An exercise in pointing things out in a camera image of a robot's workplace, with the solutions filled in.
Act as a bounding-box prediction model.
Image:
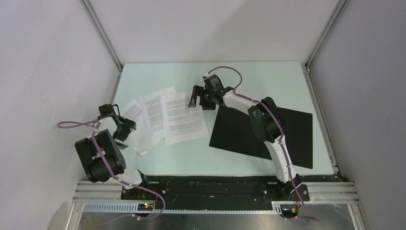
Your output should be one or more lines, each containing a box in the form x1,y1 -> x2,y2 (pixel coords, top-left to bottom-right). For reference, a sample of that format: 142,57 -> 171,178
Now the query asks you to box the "left controller board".
137,203 -> 154,211

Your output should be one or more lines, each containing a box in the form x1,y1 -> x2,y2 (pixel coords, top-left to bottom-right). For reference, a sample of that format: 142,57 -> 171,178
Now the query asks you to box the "left aluminium frame post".
80,0 -> 123,72

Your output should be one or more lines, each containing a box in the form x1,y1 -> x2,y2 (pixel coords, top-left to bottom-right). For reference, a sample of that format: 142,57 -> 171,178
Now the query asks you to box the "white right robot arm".
188,74 -> 298,200

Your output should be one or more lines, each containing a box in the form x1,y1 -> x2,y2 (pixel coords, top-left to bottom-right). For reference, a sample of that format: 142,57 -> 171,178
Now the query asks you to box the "controller board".
137,203 -> 154,211
281,207 -> 299,219

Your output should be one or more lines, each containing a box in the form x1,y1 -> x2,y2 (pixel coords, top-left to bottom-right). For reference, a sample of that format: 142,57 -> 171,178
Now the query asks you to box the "aluminium frame post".
304,0 -> 350,73
80,0 -> 123,72

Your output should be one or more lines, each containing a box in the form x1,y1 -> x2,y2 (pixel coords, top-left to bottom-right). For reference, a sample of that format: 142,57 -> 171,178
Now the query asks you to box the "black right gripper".
188,86 -> 215,111

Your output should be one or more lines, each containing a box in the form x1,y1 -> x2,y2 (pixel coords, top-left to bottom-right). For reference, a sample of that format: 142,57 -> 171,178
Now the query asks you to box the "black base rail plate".
120,176 -> 310,211

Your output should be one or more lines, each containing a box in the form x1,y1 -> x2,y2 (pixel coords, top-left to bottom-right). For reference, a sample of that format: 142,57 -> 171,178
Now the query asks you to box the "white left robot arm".
74,104 -> 151,200

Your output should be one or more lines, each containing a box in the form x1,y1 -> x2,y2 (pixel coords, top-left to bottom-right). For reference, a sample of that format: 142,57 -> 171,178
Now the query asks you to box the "grey slotted cable duct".
82,202 -> 282,215

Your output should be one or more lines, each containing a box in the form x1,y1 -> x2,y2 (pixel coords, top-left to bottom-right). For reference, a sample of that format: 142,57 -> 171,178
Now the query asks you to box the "right aluminium frame post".
304,0 -> 350,73

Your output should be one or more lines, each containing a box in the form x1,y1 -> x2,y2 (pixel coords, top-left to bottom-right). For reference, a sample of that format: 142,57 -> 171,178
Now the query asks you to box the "large printed paper sheet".
161,91 -> 208,145

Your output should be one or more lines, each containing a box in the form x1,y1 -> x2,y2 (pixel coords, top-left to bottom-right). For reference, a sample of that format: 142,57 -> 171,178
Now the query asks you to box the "right controller board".
281,207 -> 299,219

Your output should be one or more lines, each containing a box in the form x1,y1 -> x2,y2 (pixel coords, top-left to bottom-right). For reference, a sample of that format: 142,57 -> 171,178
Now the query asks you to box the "red and black folder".
209,106 -> 313,169

